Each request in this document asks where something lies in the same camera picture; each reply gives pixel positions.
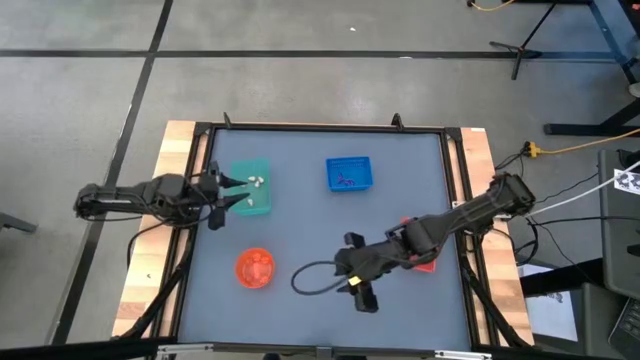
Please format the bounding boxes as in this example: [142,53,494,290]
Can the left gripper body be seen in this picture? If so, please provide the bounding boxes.
[192,160,226,231]

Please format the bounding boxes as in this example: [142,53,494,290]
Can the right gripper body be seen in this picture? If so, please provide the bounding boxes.
[334,244,396,287]

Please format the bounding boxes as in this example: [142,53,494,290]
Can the teal plastic bin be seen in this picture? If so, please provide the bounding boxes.
[227,157,273,217]

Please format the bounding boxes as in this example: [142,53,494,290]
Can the red plastic basket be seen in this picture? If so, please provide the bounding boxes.
[399,215,438,274]

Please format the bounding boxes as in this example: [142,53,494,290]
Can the orange plastic bowl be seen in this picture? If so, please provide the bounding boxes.
[234,246,277,290]

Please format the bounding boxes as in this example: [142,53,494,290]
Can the blue plastic basket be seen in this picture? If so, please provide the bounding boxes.
[325,155,375,193]

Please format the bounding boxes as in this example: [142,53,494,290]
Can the white sheet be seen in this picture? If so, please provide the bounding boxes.
[522,264,581,341]

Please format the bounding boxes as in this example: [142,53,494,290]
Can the grey chair leg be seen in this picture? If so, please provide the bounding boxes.
[0,211,39,235]

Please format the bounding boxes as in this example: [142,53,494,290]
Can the black bar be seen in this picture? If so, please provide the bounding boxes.
[0,337,179,360]

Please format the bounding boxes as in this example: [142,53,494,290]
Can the grey cabinet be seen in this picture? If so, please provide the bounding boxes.
[597,148,640,301]

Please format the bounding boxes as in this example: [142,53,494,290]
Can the black keyboard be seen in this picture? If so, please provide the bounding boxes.
[607,294,640,359]

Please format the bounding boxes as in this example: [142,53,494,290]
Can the black tripod stand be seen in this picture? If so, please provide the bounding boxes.
[488,0,559,81]

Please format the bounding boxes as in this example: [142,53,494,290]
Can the paper with printed marker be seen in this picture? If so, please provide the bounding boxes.
[613,168,640,196]

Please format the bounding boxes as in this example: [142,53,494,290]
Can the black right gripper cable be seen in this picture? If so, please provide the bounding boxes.
[290,259,351,296]

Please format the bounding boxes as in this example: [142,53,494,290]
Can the black arm base cable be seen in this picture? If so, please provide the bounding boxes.
[125,219,169,274]

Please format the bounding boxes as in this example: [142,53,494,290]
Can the silver bracket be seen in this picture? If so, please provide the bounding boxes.
[155,342,216,360]
[433,349,494,360]

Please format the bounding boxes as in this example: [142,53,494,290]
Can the black table frame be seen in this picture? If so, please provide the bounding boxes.
[152,119,501,354]

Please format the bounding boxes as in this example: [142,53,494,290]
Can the white cable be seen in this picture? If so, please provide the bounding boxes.
[527,159,640,219]

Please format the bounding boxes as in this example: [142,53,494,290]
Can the black floor cable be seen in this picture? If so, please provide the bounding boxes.
[527,214,640,226]

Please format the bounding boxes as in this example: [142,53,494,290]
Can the yellow extension cord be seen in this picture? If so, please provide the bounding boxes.
[524,127,640,157]

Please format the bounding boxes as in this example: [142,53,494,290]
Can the thin yellow cable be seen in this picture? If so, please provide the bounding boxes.
[467,0,516,13]

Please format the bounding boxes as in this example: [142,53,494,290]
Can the black desk frame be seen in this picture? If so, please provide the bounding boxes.
[542,0,640,137]

